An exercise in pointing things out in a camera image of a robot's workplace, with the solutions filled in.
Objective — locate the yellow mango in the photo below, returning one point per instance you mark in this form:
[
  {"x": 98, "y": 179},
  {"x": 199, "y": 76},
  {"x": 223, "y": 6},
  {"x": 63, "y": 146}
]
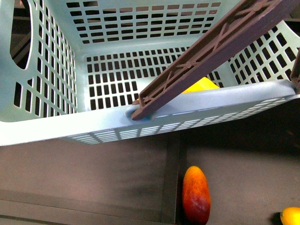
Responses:
[{"x": 290, "y": 216}]

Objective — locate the light blue plastic basket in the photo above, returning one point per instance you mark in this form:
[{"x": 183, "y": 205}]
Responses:
[{"x": 72, "y": 68}]

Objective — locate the black display tray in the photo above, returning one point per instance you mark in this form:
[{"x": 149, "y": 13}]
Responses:
[{"x": 252, "y": 167}]

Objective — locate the yellow lemon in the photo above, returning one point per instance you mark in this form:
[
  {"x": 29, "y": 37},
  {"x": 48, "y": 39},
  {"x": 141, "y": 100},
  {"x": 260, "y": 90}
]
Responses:
[{"x": 202, "y": 84}]

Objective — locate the red orange mango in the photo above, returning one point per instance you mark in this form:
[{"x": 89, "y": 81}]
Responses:
[{"x": 196, "y": 199}]

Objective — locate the brown basket handle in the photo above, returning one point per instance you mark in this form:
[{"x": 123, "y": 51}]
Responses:
[{"x": 241, "y": 26}]

